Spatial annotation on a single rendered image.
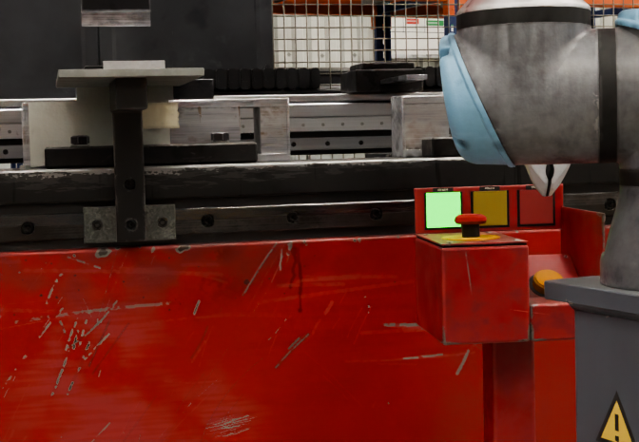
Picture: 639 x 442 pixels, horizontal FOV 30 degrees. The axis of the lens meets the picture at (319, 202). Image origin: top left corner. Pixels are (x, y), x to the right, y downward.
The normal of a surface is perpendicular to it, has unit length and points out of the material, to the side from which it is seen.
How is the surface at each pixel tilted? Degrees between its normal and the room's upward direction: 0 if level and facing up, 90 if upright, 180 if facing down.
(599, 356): 90
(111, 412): 90
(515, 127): 114
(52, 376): 90
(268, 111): 90
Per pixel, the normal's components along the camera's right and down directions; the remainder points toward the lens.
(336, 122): 0.22, 0.04
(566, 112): -0.21, 0.30
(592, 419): -0.89, 0.04
